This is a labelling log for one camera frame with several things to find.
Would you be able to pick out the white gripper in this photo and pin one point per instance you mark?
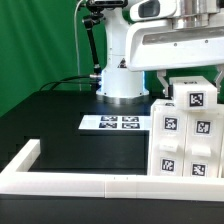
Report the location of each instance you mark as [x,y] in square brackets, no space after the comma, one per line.
[155,45]

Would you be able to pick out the white cabinet top block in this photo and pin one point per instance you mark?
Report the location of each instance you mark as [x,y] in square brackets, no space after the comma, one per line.
[193,93]

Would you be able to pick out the white cabinet body box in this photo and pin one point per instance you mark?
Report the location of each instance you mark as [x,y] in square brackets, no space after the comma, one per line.
[161,105]

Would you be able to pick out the white cabinet door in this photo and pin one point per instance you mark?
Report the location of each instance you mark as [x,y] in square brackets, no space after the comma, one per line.
[203,144]
[169,142]

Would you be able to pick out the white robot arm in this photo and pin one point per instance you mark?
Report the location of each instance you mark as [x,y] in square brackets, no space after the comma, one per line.
[119,83]

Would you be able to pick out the white U-shaped fence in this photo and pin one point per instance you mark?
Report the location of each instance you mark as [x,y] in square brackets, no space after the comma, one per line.
[17,178]

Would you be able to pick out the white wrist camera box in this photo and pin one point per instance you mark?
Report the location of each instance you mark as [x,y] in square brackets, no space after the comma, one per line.
[152,9]

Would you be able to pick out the white marker base plate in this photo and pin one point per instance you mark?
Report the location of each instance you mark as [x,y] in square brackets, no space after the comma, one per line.
[115,122]

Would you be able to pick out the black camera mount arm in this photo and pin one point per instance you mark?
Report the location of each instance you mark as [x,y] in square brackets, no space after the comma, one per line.
[89,22]

